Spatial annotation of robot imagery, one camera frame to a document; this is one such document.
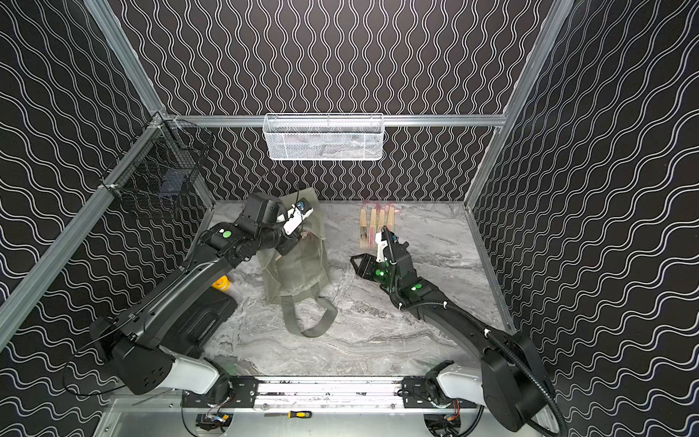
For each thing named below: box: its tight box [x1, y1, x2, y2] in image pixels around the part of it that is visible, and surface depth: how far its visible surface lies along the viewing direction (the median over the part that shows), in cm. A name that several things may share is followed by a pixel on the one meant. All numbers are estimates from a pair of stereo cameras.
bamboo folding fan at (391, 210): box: [385, 202, 401, 232], surface depth 119 cm
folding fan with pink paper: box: [365, 202, 380, 254], surface depth 116 cm
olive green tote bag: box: [256, 186, 338, 338], surface depth 93 cm
